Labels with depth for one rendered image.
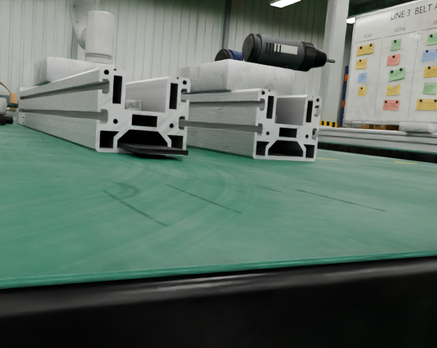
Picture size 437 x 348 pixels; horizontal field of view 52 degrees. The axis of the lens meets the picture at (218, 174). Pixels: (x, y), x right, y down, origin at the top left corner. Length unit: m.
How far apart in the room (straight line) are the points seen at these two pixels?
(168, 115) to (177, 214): 0.32
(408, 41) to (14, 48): 9.86
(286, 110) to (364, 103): 3.71
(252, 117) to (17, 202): 0.40
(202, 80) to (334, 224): 0.50
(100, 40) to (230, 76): 0.89
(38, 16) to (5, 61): 1.36
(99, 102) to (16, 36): 11.85
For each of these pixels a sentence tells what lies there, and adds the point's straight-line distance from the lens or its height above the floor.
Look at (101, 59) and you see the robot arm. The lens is 1.45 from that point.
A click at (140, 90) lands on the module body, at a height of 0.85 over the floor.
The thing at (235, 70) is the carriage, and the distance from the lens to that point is 0.61.
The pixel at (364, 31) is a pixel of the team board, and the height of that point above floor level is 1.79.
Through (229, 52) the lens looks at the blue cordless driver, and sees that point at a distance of 1.07.
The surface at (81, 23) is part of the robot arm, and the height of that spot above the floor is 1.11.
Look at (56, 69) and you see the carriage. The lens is 0.79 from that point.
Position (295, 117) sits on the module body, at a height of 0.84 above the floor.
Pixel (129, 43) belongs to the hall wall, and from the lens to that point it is 12.71.
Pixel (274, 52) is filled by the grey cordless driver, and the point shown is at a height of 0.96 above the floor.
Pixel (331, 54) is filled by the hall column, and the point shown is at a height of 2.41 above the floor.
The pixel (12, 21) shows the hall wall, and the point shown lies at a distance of 12.40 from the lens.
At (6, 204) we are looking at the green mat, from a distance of 0.18.
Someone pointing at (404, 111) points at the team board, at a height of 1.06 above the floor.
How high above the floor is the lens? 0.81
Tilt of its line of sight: 6 degrees down
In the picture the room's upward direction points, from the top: 5 degrees clockwise
